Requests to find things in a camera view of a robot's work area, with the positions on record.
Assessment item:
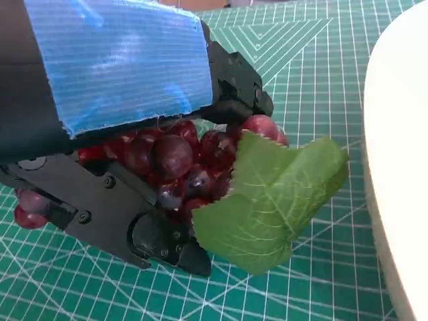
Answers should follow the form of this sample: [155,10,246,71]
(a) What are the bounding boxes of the red toy grapes with leaf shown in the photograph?
[13,113,350,276]

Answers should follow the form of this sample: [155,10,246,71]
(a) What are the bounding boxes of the white plate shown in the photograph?
[362,0,428,321]

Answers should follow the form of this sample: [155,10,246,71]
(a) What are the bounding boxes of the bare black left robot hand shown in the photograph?
[0,0,274,277]

